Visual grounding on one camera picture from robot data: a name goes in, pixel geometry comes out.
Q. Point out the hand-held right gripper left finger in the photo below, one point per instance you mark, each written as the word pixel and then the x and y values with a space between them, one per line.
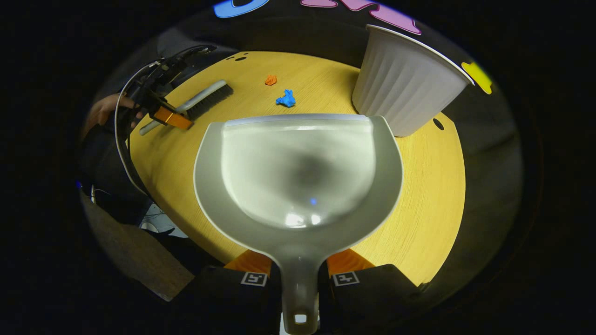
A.
pixel 228 302

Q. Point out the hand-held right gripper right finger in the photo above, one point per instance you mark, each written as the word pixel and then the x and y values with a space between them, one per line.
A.
pixel 368 302

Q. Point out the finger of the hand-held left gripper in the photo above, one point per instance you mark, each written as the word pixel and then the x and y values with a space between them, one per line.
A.
pixel 174 118

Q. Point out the orange paper scrap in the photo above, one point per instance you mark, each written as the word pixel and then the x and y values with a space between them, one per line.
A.
pixel 270 80

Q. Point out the blue paper scrap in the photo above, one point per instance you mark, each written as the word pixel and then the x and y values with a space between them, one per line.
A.
pixel 286 99

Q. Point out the grey plastic dustpan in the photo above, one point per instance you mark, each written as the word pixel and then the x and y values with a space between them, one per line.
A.
pixel 298 186

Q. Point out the white ribbed garbage bin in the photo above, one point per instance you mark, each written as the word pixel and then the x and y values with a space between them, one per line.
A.
pixel 405 88

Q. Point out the wooden desktop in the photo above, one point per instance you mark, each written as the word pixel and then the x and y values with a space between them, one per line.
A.
pixel 433 195

